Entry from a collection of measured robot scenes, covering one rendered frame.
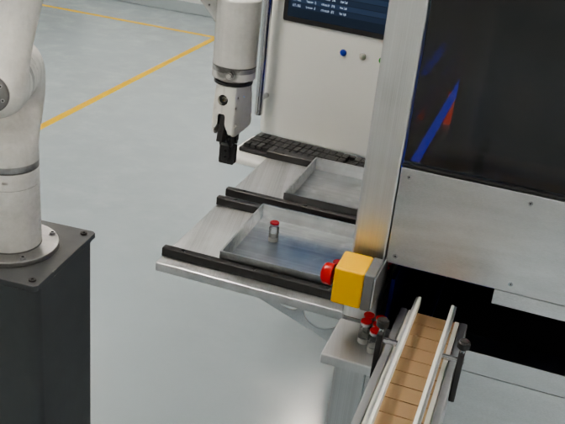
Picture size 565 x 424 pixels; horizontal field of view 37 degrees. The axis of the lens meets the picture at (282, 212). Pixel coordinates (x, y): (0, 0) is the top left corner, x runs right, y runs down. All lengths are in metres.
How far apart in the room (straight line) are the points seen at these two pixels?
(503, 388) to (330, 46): 1.25
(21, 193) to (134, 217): 2.17
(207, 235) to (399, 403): 0.69
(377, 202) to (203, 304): 1.84
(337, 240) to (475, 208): 0.50
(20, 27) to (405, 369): 0.90
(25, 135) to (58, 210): 2.24
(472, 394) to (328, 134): 1.17
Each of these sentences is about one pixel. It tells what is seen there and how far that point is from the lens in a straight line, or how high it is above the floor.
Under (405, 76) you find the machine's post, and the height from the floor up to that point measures 1.36.
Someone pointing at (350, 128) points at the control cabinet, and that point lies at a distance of 2.56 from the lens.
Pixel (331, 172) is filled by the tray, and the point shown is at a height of 0.88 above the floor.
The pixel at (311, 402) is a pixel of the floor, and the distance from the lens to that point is 2.83.
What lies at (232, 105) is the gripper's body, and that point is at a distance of 1.61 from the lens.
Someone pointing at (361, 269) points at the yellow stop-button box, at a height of 1.03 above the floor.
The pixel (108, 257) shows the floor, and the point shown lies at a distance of 3.56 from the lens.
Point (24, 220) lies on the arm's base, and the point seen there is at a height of 0.94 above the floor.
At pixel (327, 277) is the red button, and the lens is 1.50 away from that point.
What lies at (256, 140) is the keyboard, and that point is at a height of 0.83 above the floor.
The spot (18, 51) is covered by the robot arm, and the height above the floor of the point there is 1.30.
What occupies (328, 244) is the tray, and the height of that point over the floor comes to 0.88.
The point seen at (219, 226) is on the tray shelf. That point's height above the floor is 0.88.
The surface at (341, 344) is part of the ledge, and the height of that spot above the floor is 0.88.
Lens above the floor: 1.74
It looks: 26 degrees down
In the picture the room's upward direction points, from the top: 6 degrees clockwise
